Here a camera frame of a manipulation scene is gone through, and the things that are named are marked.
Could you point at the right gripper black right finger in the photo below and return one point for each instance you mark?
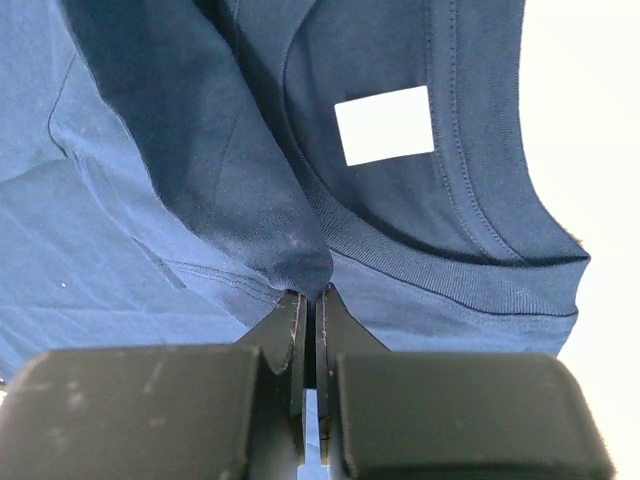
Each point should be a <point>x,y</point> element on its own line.
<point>410,415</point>

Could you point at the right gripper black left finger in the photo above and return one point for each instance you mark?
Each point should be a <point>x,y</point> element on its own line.
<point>226,411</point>

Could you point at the navy blue t-shirt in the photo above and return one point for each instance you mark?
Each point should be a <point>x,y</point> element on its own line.
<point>171,169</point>

